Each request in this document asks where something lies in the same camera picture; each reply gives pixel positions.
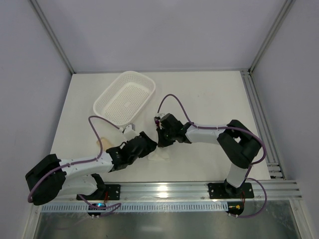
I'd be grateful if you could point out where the white paper napkin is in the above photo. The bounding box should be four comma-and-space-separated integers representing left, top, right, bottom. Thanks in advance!
147, 147, 170, 161

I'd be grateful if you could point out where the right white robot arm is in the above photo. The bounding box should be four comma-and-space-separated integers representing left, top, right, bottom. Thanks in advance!
154, 114, 266, 199

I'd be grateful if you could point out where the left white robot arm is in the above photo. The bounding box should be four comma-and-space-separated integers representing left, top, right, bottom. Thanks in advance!
25, 132, 158, 206

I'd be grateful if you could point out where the beige wooden cutlery tray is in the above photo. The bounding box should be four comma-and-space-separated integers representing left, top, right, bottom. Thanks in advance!
96, 137, 114, 151

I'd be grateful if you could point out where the white perforated plastic basket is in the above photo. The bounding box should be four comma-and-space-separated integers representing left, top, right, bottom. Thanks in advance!
93, 71, 156, 126

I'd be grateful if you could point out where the left black controller board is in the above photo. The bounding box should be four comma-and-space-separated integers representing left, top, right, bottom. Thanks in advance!
88, 203, 106, 219

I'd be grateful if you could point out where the black controller board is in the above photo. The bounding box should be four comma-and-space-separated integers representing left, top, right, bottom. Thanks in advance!
88, 203, 106, 219
226, 204, 244, 218

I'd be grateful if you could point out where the right black controller board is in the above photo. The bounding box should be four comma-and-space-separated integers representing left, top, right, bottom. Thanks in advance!
226, 204, 244, 218

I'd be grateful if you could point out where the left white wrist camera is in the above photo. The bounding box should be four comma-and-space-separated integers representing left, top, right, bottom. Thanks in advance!
123, 123, 138, 141

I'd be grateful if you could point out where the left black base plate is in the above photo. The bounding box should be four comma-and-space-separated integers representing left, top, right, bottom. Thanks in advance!
82, 184, 121, 201

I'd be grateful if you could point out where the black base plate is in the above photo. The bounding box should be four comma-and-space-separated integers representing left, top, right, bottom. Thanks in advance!
82, 184, 121, 201
207, 181, 254, 199

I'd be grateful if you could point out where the slotted grey cable duct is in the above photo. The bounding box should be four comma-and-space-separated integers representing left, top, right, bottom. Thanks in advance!
41, 201, 228, 213

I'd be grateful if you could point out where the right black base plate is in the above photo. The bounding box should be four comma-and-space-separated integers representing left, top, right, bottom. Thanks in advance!
207, 181, 254, 199

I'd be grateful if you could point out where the right side aluminium rail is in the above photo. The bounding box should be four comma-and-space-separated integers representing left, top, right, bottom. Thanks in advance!
240, 70, 286, 180

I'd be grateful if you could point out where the aluminium rail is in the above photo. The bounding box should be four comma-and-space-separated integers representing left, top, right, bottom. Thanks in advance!
240, 70, 286, 180
109, 180, 302, 200

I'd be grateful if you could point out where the aluminium front rail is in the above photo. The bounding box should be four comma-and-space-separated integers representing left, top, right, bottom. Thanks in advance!
109, 180, 302, 200

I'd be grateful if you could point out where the right aluminium corner post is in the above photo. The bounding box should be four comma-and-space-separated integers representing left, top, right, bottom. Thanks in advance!
249, 0, 295, 74

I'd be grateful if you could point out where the aluminium corner post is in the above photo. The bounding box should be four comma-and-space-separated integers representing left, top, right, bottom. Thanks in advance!
249, 0, 295, 74
28, 0, 76, 74

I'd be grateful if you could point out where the left aluminium corner post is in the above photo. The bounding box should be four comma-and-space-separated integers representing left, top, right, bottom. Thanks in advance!
28, 0, 76, 74

